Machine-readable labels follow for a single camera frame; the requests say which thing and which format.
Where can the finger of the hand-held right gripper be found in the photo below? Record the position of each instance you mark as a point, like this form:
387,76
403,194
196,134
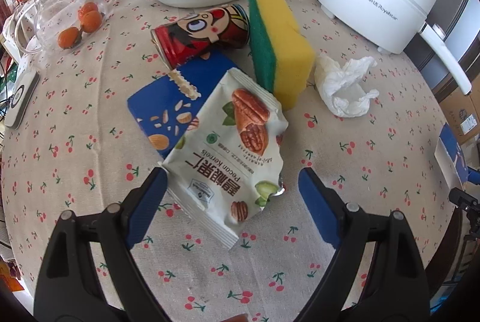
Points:
465,200
474,177

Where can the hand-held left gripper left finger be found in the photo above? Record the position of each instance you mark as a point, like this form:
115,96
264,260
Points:
146,209

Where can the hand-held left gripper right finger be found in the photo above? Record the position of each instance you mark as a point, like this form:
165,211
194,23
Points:
318,206

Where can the blue cardboard box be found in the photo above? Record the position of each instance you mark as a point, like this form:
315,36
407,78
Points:
452,153

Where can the white nut packet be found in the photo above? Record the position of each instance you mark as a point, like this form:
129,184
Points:
225,164

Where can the cherry print tablecloth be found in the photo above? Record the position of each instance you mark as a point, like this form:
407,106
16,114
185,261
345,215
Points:
337,269

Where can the brown cardboard box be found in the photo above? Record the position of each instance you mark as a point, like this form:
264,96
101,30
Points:
461,112

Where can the blue snack packet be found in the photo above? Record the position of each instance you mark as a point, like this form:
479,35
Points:
161,104

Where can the crumpled white tissue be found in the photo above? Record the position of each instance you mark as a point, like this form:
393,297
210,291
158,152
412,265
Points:
341,89

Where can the grey cabinet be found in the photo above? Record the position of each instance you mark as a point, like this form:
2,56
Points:
453,37

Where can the yellow and green sponge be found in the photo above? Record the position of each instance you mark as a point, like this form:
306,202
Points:
288,44

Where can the white flat charger device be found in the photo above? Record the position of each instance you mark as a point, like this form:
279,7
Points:
22,101

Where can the red cartoon drink can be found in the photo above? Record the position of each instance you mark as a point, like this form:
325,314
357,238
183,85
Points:
202,31

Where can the small orange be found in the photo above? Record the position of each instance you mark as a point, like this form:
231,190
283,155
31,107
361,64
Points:
68,38
92,22
87,9

